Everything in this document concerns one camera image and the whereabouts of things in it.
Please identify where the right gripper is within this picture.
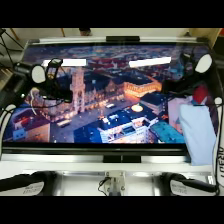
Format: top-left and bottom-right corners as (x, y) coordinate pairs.
(161, 79), (188, 97)

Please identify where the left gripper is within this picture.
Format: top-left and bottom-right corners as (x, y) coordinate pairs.
(42, 78), (74, 103)

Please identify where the light blue T-shirt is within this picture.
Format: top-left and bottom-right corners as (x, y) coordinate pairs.
(178, 103), (218, 167)

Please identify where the white garment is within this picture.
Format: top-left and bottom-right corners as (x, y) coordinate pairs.
(167, 96), (195, 135)

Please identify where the red garment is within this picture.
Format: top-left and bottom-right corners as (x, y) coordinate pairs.
(192, 84), (211, 105)

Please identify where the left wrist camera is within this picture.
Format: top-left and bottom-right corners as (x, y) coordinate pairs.
(45, 57), (64, 80)

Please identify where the silver frame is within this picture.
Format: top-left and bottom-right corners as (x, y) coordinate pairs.
(0, 152), (224, 197)

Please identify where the black cable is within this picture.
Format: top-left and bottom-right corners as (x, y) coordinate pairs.
(97, 176), (112, 197)

